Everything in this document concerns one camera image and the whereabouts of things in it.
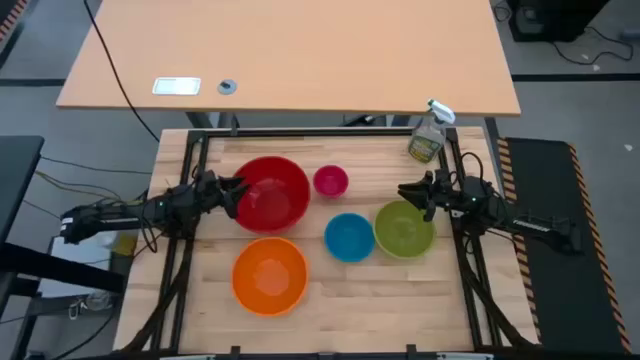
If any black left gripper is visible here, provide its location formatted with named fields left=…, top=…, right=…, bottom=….
left=193, top=169, right=250, bottom=220

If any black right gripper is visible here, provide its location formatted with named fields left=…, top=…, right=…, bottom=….
left=397, top=168, right=467, bottom=223

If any green plastic bowl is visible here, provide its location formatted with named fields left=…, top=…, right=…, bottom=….
left=373, top=199, right=437, bottom=260

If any large red plastic bowl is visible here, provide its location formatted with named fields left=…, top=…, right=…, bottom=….
left=232, top=155, right=312, bottom=236

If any blue plastic bowl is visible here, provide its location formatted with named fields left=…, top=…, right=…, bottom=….
left=323, top=212, right=377, bottom=264

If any orange plastic bowl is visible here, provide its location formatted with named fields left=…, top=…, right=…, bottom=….
left=230, top=236, right=310, bottom=318

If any small pink plastic bowl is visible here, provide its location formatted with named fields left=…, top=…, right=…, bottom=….
left=312, top=164, right=350, bottom=199

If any clear spray bottle white trigger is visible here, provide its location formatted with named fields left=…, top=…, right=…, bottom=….
left=406, top=98, right=457, bottom=165

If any yellow bottle with white cap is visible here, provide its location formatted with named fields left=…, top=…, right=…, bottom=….
left=97, top=230, right=139, bottom=258

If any black mat with hazard stripes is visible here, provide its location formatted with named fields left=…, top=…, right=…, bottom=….
left=495, top=136, right=634, bottom=356

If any light wooden desk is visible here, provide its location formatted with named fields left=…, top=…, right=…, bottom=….
left=55, top=0, right=522, bottom=118

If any white flat board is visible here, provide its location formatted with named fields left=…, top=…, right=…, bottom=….
left=36, top=234, right=126, bottom=300

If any black side table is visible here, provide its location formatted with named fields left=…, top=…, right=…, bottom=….
left=0, top=134, right=46, bottom=249

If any black computer tower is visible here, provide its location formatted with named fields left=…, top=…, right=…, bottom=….
left=506, top=0, right=612, bottom=44

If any black aluminium table frame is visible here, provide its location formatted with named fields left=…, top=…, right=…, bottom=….
left=118, top=126, right=544, bottom=360

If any thin black wire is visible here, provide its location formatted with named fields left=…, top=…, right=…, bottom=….
left=39, top=156, right=153, bottom=177

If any yellow green wire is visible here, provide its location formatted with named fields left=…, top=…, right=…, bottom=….
left=33, top=169, right=124, bottom=202

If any long black cable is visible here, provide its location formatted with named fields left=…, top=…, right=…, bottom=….
left=82, top=0, right=162, bottom=144

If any black floor cable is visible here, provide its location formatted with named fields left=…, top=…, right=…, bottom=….
left=548, top=25, right=636, bottom=67

